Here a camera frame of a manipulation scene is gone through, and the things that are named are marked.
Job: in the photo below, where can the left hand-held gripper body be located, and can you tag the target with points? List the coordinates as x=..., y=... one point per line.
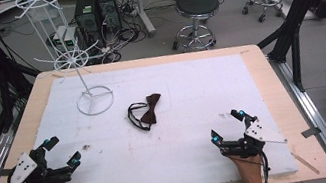
x=22, y=168

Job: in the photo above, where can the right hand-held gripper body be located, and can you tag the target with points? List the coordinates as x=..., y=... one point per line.
x=257, y=131

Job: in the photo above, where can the person's right hand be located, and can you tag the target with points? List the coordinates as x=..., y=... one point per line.
x=249, y=171

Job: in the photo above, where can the grey tape piece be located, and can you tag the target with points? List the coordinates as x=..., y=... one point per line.
x=310, y=132
x=2, y=173

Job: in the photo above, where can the wooden table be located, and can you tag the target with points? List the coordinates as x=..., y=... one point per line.
x=285, y=107

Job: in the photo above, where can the white foam mat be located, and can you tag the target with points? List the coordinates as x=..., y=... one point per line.
x=177, y=143

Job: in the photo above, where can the beige tape strip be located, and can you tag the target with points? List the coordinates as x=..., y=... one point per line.
x=305, y=162

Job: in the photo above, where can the small white box device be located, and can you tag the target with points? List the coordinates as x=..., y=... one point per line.
x=65, y=36

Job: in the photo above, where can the black computer tower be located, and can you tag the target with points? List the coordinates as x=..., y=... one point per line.
x=87, y=16
x=108, y=8

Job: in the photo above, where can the grey metal table leg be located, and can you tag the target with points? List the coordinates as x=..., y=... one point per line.
x=144, y=10

